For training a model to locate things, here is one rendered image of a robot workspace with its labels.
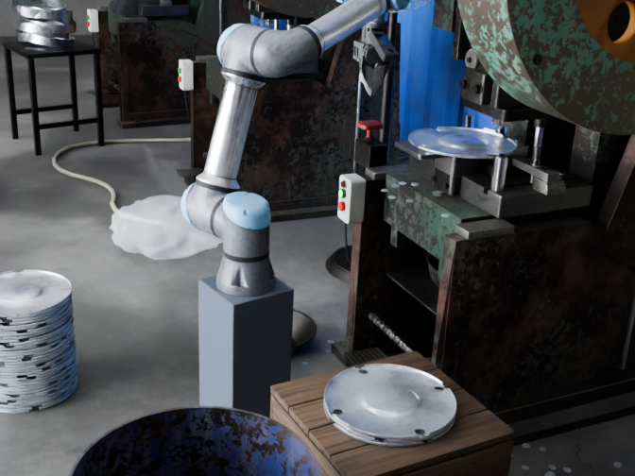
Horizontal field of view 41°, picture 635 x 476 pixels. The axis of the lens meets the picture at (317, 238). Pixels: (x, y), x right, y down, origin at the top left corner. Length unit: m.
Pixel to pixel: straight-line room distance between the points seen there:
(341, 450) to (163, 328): 1.30
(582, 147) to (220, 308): 1.06
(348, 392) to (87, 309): 1.41
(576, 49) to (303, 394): 0.94
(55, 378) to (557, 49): 1.61
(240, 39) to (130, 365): 1.12
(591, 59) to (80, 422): 1.62
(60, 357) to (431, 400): 1.11
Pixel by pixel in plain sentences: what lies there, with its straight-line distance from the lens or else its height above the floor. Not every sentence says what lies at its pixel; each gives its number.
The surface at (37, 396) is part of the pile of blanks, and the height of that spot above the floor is 0.05.
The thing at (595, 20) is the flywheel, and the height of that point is 1.16.
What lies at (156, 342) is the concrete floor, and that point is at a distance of 2.88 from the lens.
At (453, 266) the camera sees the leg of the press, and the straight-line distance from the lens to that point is 2.14.
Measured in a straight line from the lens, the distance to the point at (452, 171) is 2.32.
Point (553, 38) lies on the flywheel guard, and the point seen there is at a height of 1.14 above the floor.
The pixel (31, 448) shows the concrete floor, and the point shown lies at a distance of 2.45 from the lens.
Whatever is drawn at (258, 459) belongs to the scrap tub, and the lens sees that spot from 1.70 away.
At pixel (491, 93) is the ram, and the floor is 0.93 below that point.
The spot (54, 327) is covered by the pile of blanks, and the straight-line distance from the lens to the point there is 2.49.
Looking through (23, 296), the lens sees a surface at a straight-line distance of 2.53.
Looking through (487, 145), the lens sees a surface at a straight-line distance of 2.35.
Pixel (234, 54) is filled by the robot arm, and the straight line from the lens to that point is 2.18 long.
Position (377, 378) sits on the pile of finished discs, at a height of 0.37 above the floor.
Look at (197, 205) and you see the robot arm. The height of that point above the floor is 0.64.
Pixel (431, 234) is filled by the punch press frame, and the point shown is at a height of 0.55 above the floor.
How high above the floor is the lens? 1.40
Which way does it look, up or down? 22 degrees down
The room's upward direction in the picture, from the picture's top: 3 degrees clockwise
